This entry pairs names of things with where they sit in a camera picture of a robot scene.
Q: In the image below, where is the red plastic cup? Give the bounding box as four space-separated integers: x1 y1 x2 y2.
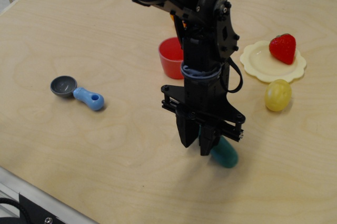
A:
158 37 184 80

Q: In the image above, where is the red toy strawberry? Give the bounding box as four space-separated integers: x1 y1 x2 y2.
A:
269 33 296 65

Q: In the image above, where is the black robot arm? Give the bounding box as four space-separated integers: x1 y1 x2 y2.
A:
132 0 245 155

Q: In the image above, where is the yellow toy lemon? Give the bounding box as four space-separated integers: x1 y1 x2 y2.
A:
264 79 292 112

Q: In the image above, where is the black corner bracket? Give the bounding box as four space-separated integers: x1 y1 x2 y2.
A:
19 194 65 224

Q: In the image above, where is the black looped cable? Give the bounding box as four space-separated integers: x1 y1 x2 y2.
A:
221 56 243 94

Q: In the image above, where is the grey blue toy scoop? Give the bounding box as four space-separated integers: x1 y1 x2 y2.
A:
50 75 105 111

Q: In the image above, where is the cream scalloped plate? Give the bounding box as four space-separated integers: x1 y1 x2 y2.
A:
240 41 306 83

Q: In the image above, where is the green toy cucumber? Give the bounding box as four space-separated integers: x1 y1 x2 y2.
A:
210 134 239 168

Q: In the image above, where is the aluminium table frame rail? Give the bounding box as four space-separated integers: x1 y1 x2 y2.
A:
1 168 96 223

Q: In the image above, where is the orange toy pumpkin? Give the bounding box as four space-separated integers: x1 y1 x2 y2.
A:
170 15 186 30

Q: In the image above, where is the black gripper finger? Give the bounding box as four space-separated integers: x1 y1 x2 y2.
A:
176 109 200 148
199 124 220 156

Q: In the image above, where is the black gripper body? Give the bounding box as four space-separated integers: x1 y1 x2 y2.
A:
161 72 245 142

